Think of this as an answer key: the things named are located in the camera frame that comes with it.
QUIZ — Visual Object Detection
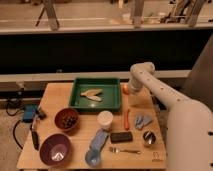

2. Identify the blue box device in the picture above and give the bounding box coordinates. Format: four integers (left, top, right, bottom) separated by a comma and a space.
22, 105, 38, 123

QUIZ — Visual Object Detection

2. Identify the black sponge block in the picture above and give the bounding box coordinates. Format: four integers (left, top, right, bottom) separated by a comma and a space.
110, 132, 133, 143

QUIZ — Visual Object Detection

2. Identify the purple bowl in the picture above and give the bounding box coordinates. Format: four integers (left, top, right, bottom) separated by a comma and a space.
39, 134, 71, 166

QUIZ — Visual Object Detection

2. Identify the light blue crumpled glove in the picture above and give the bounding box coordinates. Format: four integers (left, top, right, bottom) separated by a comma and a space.
134, 115, 152, 130

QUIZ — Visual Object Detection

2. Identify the shiny metal cup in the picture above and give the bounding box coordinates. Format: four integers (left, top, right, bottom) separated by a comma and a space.
142, 131, 156, 147

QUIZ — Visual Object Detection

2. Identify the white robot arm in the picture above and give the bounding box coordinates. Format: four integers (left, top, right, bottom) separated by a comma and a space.
128, 62, 213, 171

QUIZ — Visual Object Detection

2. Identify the black handled tool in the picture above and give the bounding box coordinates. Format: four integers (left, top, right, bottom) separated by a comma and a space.
30, 107, 47, 150

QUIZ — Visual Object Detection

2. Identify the green plastic tray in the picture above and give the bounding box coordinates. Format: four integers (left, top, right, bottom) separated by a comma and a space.
69, 78, 122, 112

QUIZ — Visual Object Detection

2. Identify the orange carrot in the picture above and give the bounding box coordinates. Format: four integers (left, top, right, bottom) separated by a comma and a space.
124, 109, 130, 130

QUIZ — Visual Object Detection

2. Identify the silver fork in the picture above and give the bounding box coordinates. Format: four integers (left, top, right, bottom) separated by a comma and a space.
109, 147, 141, 154

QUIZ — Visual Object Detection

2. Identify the white plastic cup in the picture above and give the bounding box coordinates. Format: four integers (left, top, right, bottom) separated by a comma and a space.
97, 111, 113, 130

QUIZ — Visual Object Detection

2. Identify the brown bowl with dark items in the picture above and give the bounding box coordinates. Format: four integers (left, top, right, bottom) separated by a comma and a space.
54, 108, 79, 131

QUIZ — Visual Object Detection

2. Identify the blue measuring scoop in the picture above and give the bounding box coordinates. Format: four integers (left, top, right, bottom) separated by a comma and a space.
85, 149, 101, 167

